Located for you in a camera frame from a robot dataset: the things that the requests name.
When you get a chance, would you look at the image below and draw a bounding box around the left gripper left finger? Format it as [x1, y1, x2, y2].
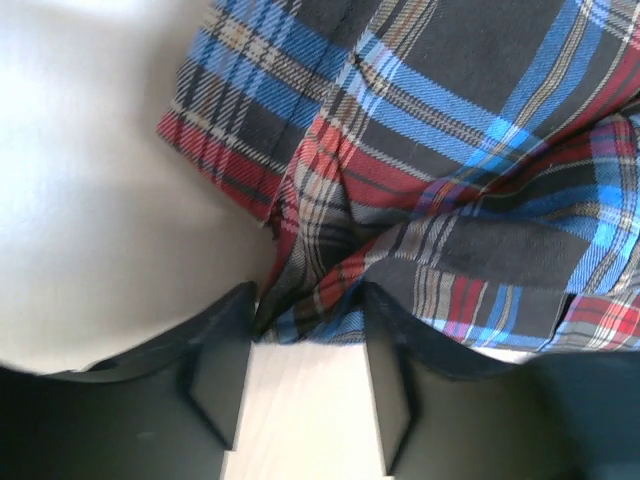
[1, 282, 256, 479]

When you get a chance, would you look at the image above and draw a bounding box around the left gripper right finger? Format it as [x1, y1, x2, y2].
[363, 283, 639, 479]

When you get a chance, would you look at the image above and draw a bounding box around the plaid long sleeve shirt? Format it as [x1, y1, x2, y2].
[158, 1, 639, 353]

